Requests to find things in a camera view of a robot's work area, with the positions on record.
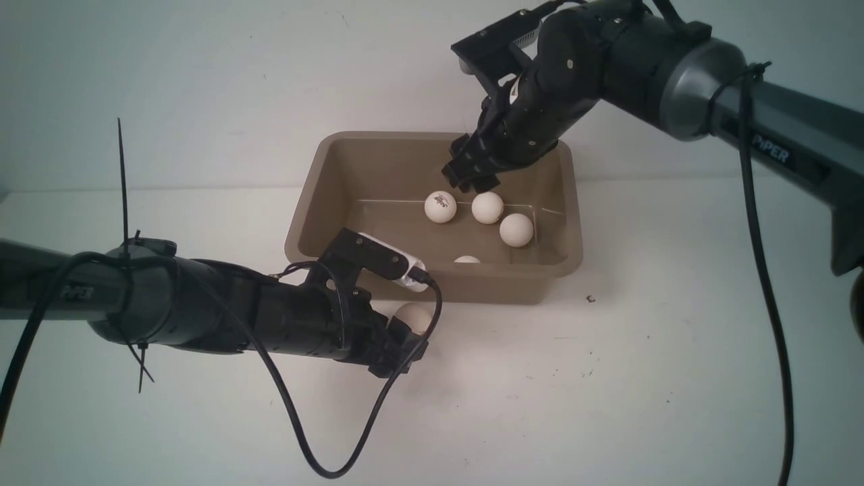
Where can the white ping-pong ball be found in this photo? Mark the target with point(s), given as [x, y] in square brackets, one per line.
[516, 230]
[487, 208]
[440, 207]
[467, 259]
[415, 315]

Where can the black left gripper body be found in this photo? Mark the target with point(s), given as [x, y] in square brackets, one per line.
[305, 321]

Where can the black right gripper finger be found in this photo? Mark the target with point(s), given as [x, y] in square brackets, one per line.
[460, 171]
[482, 183]

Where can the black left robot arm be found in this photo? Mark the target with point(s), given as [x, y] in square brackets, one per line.
[144, 294]

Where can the black cable tie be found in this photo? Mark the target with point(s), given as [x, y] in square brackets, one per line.
[138, 351]

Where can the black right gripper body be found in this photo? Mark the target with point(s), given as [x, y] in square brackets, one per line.
[526, 117]

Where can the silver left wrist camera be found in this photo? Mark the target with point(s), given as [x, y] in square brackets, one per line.
[350, 253]

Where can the tan plastic bin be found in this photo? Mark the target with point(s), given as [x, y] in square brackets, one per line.
[377, 182]

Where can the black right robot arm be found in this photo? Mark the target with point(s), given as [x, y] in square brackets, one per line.
[678, 77]

